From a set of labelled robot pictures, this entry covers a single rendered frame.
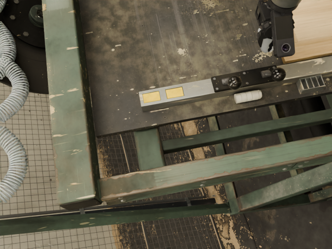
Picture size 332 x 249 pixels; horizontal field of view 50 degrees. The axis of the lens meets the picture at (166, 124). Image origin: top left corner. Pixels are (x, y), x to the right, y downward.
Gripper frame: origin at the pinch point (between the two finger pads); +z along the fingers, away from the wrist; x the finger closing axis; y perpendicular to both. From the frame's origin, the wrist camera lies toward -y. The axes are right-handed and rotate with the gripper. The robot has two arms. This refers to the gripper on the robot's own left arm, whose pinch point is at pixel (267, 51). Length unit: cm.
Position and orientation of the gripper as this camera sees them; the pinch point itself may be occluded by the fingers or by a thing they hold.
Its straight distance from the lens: 106.3
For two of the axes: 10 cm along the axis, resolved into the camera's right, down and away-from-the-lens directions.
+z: 0.4, 3.5, 9.3
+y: -1.9, -9.2, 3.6
